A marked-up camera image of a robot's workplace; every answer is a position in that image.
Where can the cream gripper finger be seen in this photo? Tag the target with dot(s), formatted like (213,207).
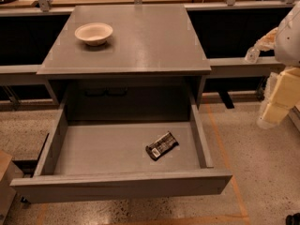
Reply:
(282,93)
(267,42)

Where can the black rxbar chocolate bar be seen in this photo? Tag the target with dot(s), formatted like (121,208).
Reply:
(162,146)

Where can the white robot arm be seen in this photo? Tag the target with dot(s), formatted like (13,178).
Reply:
(287,43)

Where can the grey cabinet with counter top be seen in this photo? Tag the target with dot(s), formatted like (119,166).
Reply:
(149,69)

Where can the grey open top drawer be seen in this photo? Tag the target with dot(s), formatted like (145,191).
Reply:
(94,162)

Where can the clear sanitizer pump bottle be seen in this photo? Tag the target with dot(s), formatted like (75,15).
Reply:
(252,55)

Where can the black caster wheel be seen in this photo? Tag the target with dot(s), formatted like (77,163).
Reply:
(293,219)

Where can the white paper bowl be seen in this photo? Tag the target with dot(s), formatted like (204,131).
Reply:
(94,34)

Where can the cardboard box left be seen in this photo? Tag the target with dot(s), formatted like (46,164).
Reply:
(8,171)

